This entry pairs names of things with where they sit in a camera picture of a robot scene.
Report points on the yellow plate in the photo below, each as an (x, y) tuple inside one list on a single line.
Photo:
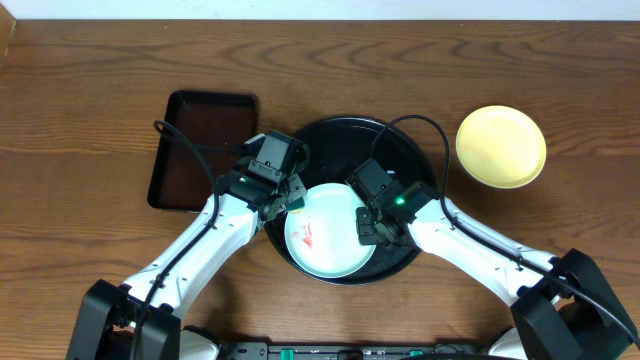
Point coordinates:
[(501, 147)]

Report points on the dark rectangular tray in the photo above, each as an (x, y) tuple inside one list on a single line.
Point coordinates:
[(217, 124)]

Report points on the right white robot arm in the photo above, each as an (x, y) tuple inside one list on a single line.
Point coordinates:
[(563, 307)]

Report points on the green yellow sponge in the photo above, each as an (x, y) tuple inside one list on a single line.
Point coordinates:
[(296, 206)]

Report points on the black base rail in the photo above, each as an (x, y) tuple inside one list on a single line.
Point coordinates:
[(264, 351)]

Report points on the round black serving tray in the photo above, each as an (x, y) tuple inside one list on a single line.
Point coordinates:
[(338, 146)]

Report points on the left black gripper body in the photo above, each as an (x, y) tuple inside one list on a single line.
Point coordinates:
[(289, 195)]

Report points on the light blue plate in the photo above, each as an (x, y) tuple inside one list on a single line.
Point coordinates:
[(322, 237)]

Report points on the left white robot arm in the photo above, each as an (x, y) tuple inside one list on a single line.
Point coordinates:
[(142, 318)]

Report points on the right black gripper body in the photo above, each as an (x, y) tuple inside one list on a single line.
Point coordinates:
[(367, 234)]

